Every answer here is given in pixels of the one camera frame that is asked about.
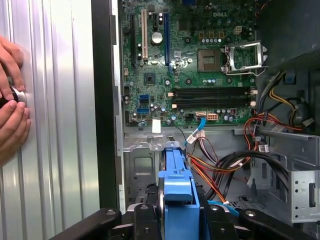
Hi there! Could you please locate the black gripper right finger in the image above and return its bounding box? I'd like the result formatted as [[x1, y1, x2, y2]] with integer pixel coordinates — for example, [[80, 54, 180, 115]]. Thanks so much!
[[196, 184, 318, 240]]

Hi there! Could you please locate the yellow black wire bundle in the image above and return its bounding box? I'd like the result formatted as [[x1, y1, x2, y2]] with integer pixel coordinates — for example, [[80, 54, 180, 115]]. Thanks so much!
[[258, 71, 315, 127]]

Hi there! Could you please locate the round black tool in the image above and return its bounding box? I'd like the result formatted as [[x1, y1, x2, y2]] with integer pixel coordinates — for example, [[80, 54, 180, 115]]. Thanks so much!
[[0, 84, 28, 109]]

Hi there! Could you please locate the wire locking lever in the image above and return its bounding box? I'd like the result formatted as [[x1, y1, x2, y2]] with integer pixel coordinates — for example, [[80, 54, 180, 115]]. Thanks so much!
[[223, 59, 269, 77]]

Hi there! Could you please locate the blue expansion slot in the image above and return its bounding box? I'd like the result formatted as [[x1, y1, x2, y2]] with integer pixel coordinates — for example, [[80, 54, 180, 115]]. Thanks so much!
[[163, 8, 171, 67]]

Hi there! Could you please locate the blue data cable white label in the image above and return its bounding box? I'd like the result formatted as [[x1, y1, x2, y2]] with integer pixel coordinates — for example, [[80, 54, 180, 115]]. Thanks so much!
[[184, 116, 206, 146]]

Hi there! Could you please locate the CPU socket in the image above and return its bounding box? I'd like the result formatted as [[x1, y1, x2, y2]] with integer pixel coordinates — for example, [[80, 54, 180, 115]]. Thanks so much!
[[197, 48, 222, 73]]

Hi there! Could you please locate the thick black power cable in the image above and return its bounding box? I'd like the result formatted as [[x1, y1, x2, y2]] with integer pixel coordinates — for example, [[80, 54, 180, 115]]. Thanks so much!
[[212, 151, 291, 201]]

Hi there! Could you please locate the orange red yellow wire bundle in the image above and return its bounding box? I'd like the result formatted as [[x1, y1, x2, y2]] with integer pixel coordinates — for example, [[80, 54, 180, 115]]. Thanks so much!
[[187, 153, 251, 205]]

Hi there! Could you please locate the metal socket cover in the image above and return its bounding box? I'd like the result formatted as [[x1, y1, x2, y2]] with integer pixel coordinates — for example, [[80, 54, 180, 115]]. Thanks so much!
[[221, 41, 268, 71]]

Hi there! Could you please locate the green motherboard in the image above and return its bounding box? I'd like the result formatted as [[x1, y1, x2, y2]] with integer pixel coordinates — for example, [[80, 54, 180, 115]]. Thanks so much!
[[119, 0, 260, 127]]

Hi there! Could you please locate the metal disk bay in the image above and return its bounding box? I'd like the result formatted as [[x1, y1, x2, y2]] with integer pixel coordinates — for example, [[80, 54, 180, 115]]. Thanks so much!
[[123, 132, 191, 208]]

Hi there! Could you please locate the long black expansion slot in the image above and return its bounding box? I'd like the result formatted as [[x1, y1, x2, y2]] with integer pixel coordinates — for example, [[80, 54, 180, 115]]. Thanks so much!
[[129, 13, 137, 69]]

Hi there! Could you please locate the black RAM slot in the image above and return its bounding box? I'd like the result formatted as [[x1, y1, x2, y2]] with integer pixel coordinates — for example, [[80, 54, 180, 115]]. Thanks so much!
[[172, 87, 258, 93], [172, 102, 258, 108], [172, 98, 258, 103], [172, 91, 258, 97]]

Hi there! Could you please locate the white expansion slot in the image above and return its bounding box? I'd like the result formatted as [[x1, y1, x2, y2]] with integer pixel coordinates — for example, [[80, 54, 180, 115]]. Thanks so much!
[[141, 9, 149, 61]]

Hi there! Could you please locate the person's left hand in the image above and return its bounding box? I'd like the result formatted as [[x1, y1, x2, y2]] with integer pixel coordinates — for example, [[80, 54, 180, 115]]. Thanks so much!
[[0, 34, 26, 101]]

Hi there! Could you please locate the metal drive cage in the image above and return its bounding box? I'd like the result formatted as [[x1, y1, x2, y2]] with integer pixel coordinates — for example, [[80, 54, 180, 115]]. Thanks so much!
[[249, 132, 320, 226]]

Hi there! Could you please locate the black metal PC case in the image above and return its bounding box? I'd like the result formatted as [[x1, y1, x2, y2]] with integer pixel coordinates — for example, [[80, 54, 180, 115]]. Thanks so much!
[[91, 0, 320, 240]]

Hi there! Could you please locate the person's right hand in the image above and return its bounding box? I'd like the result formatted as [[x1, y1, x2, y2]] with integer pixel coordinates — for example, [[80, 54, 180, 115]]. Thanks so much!
[[0, 100, 32, 167]]

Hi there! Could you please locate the hard disk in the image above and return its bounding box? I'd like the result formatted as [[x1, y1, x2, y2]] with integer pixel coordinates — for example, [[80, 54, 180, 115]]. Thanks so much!
[[157, 147, 201, 240]]

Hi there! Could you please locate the black square chip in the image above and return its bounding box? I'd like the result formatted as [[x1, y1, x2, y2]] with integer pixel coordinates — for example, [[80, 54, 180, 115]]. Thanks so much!
[[143, 72, 156, 86]]

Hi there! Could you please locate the silver coin battery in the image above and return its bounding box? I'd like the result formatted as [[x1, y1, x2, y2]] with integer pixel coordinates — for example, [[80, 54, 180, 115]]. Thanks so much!
[[151, 31, 164, 45]]

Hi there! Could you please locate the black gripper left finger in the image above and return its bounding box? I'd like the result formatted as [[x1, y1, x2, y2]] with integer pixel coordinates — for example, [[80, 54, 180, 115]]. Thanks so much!
[[48, 183, 161, 240]]

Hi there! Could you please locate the white paper sticker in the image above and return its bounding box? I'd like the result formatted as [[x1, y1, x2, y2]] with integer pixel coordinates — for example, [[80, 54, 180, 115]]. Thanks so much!
[[151, 119, 162, 134]]

